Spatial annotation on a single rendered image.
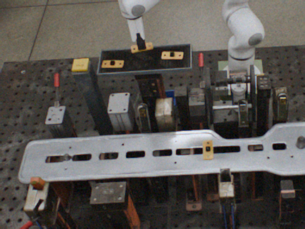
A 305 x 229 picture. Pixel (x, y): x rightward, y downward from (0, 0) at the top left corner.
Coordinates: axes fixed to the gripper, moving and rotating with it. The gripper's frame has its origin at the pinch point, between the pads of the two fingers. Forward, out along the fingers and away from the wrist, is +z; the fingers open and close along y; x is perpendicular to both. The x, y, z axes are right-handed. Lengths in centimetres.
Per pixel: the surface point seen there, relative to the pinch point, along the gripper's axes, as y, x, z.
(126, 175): 41.4, -14.3, 24.0
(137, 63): 2.5, -3.3, 7.9
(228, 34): -126, 59, 125
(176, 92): 16.1, 9.5, 14.1
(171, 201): 40, -1, 53
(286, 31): -118, 102, 125
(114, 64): 1.1, -12.0, 7.5
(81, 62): -4.1, -24.9, 7.8
